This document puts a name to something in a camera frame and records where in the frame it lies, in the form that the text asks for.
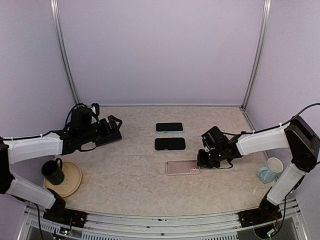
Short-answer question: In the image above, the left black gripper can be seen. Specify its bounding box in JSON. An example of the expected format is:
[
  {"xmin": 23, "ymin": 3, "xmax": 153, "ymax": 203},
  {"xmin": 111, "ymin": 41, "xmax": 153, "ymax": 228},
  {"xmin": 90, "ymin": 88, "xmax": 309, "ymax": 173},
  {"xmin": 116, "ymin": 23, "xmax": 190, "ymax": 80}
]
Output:
[{"xmin": 79, "ymin": 114, "xmax": 122, "ymax": 145}]

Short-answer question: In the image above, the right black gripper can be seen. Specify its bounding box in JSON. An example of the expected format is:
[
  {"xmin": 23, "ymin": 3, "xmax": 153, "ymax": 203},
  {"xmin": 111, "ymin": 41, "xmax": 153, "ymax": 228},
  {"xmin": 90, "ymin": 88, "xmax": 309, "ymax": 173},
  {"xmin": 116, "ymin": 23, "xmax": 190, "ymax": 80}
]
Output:
[{"xmin": 197, "ymin": 146, "xmax": 224, "ymax": 169}]

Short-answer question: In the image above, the black phone brown edge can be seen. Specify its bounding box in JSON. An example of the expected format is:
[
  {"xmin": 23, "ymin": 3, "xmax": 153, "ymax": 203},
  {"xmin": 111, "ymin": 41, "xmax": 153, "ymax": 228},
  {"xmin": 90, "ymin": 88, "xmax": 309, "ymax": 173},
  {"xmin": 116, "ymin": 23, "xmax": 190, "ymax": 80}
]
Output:
[{"xmin": 95, "ymin": 131, "xmax": 122, "ymax": 147}]

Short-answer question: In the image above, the pink phone case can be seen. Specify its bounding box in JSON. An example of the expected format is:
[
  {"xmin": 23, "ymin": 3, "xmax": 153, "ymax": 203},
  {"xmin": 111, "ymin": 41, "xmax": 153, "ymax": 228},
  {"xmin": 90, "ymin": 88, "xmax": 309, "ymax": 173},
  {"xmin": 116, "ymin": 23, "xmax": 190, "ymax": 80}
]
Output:
[{"xmin": 165, "ymin": 160, "xmax": 201, "ymax": 176}]

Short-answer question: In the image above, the light blue phone case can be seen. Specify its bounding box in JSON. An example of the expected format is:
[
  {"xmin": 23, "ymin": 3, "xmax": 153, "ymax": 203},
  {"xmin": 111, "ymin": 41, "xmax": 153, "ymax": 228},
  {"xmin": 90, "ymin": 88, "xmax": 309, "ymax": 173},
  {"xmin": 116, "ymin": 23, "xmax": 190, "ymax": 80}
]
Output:
[{"xmin": 155, "ymin": 122, "xmax": 185, "ymax": 135}]

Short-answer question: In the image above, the black phone silver edge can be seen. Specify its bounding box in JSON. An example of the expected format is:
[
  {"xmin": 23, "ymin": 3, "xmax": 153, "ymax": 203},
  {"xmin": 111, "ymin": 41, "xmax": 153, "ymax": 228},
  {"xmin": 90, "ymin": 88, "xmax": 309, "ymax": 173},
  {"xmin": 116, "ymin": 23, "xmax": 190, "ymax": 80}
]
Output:
[{"xmin": 156, "ymin": 138, "xmax": 185, "ymax": 150}]

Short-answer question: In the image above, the black phone case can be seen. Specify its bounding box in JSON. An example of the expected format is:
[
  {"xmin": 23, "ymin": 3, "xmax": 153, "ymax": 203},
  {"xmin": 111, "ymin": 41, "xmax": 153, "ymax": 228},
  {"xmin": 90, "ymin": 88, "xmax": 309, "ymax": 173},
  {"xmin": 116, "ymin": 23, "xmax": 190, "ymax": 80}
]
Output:
[{"xmin": 154, "ymin": 137, "xmax": 187, "ymax": 152}]

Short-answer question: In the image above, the black phone teal edge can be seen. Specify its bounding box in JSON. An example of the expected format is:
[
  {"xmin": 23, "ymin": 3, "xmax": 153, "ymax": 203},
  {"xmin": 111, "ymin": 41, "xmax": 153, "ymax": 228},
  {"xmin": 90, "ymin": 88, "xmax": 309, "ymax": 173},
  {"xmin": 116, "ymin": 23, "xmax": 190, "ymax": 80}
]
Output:
[{"xmin": 156, "ymin": 122, "xmax": 183, "ymax": 133}]

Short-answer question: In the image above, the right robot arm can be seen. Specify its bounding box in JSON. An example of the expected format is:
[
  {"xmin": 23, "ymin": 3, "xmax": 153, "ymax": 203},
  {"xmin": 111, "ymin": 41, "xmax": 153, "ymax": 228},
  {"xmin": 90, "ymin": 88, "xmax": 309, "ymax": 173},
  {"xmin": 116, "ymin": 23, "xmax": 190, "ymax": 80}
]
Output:
[{"xmin": 192, "ymin": 102, "xmax": 320, "ymax": 222}]

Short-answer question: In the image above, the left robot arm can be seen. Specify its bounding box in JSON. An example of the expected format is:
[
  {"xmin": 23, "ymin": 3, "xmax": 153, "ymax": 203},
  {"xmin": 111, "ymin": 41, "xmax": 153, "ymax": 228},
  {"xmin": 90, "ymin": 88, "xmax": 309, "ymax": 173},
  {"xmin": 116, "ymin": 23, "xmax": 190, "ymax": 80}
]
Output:
[{"xmin": 0, "ymin": 103, "xmax": 123, "ymax": 223}]

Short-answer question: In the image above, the light blue mug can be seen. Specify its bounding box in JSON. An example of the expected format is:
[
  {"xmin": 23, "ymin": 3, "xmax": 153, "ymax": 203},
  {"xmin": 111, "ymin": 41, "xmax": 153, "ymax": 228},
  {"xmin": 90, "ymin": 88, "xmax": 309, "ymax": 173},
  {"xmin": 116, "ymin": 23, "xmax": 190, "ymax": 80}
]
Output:
[{"xmin": 258, "ymin": 157, "xmax": 284, "ymax": 184}]

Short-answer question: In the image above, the beige round plate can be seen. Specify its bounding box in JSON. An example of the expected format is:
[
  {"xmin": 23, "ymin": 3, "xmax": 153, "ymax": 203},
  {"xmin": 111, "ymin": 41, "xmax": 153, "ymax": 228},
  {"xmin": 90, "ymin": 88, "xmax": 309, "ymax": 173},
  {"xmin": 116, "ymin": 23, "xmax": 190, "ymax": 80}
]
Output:
[{"xmin": 42, "ymin": 161, "xmax": 82, "ymax": 198}]

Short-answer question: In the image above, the dark green mug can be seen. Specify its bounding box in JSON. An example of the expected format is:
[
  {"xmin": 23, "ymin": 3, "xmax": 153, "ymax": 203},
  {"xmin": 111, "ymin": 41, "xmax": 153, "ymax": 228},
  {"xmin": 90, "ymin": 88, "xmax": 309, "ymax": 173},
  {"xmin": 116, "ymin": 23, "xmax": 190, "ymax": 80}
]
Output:
[{"xmin": 41, "ymin": 158, "xmax": 65, "ymax": 186}]

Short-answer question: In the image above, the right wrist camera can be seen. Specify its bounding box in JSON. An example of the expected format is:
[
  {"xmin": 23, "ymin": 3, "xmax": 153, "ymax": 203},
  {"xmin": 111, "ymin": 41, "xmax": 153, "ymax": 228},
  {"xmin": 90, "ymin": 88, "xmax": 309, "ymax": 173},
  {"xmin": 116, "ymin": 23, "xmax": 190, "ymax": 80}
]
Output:
[{"xmin": 201, "ymin": 134, "xmax": 215, "ymax": 152}]

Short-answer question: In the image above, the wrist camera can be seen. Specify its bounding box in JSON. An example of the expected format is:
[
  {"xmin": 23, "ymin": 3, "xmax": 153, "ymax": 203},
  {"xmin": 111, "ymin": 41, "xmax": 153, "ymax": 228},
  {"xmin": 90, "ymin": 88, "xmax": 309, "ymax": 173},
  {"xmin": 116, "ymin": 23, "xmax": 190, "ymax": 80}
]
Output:
[
  {"xmin": 91, "ymin": 103, "xmax": 100, "ymax": 116},
  {"xmin": 201, "ymin": 134, "xmax": 215, "ymax": 152}
]

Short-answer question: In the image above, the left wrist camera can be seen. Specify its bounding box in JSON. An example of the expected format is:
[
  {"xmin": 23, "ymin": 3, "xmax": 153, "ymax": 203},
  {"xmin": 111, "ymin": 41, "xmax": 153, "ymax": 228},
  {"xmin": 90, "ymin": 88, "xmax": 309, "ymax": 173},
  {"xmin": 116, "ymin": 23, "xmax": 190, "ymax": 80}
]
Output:
[{"xmin": 91, "ymin": 103, "xmax": 100, "ymax": 116}]

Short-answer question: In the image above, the front aluminium rail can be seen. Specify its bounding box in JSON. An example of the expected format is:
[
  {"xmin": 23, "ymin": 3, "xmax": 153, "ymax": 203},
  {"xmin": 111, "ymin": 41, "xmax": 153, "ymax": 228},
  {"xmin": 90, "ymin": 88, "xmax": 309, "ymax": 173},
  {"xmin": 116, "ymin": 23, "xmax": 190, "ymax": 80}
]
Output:
[{"xmin": 15, "ymin": 198, "xmax": 309, "ymax": 240}]

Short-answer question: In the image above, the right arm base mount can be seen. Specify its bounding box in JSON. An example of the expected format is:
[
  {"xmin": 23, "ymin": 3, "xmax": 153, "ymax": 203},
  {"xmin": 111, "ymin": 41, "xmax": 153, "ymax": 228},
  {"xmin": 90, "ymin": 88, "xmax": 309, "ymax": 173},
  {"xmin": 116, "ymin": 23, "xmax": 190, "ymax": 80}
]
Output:
[{"xmin": 238, "ymin": 208, "xmax": 283, "ymax": 228}]

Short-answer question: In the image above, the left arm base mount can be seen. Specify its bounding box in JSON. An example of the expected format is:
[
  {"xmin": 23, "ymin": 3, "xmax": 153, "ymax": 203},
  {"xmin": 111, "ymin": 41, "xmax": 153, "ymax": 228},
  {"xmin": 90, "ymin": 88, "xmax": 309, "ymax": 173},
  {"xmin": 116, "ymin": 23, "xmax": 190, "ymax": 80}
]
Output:
[{"xmin": 43, "ymin": 208, "xmax": 88, "ymax": 229}]

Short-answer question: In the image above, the left aluminium frame post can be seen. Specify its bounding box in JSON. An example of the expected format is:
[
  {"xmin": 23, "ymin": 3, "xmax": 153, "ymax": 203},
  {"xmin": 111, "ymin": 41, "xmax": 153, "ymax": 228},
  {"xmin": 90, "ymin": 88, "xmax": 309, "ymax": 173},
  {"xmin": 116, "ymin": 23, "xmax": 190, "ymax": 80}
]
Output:
[{"xmin": 50, "ymin": 0, "xmax": 80, "ymax": 105}]

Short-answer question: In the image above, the aluminium frame post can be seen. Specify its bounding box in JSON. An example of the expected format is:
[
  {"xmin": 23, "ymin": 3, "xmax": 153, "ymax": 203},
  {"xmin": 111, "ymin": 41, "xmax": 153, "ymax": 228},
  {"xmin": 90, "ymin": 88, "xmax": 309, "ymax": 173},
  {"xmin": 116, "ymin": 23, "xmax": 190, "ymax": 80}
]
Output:
[
  {"xmin": 241, "ymin": 0, "xmax": 272, "ymax": 110},
  {"xmin": 50, "ymin": 0, "xmax": 80, "ymax": 105}
]

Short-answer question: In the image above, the right aluminium frame post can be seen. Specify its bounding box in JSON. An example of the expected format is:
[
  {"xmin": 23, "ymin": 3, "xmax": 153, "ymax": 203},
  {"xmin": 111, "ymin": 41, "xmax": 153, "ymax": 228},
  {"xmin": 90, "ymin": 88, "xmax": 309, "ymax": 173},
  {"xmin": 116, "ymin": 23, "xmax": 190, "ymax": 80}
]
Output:
[{"xmin": 241, "ymin": 0, "xmax": 272, "ymax": 110}]

